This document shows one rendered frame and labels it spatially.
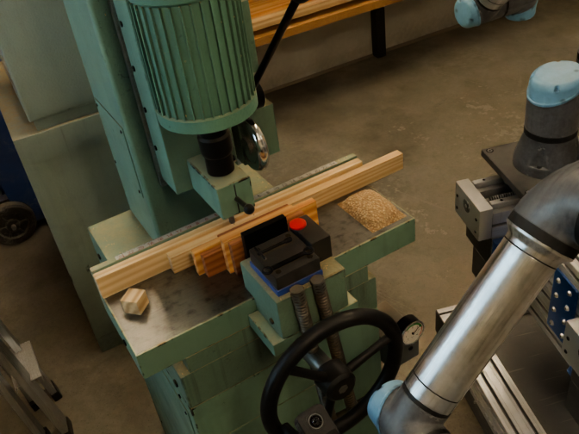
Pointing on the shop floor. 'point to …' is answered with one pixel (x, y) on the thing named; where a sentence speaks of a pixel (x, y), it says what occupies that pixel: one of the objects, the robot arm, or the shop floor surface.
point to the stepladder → (27, 363)
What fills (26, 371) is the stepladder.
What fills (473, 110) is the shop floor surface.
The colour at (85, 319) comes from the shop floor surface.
